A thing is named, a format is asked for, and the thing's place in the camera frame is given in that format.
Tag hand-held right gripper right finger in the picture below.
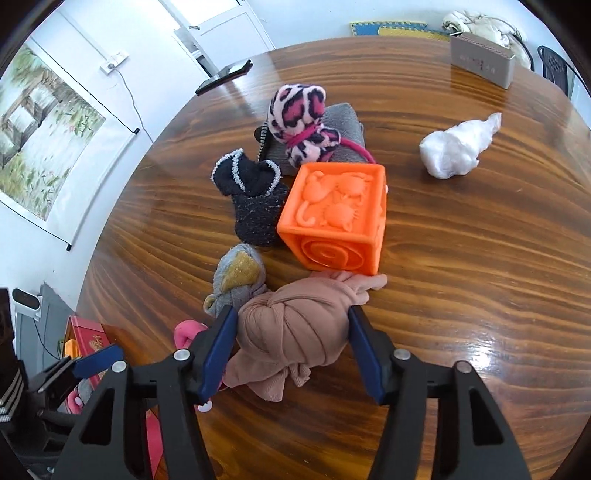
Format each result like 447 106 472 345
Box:
348 305 533 480

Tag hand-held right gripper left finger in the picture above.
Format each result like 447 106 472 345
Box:
54 305 239 480

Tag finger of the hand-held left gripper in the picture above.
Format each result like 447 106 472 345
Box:
73 343 125 378
28 357 77 394

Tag red rectangular box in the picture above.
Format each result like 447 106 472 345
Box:
62 315 165 480

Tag grey ribbed sock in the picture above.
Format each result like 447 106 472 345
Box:
77 376 101 403

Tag tan knotted cloth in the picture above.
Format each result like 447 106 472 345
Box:
223 271 388 402

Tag person's left forearm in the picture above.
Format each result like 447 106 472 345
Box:
0 288 29 428

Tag pink twisted foam toy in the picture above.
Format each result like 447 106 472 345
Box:
174 320 214 412

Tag small white device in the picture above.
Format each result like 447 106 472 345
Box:
12 288 43 320

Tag grey and yellow knotted sock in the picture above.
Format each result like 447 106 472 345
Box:
204 243 269 317

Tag dark orange rubber cube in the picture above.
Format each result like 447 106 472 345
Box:
276 162 388 277

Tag black sock with white trim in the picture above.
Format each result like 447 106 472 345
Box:
211 148 290 248

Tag crumpled white plastic bag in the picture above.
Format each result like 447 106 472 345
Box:
419 113 503 179

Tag grey sock with striped cuff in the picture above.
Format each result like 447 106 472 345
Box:
255 103 366 177

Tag hanging scroll painting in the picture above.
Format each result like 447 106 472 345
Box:
0 45 140 252

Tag large leopard print earmuffs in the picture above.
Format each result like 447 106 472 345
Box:
269 83 378 167

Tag black smartphone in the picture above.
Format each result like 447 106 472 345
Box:
195 59 254 96

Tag grey tissue box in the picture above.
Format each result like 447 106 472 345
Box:
450 32 517 90

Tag white door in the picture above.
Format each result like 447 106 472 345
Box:
159 0 278 77

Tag yellow foam mat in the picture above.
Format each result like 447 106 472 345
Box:
348 21 459 42

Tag black mesh armchair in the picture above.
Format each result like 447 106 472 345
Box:
537 45 583 99

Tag cream puffer jacket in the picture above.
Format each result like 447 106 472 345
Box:
440 10 533 71

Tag white wall socket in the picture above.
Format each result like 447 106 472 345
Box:
100 49 129 75

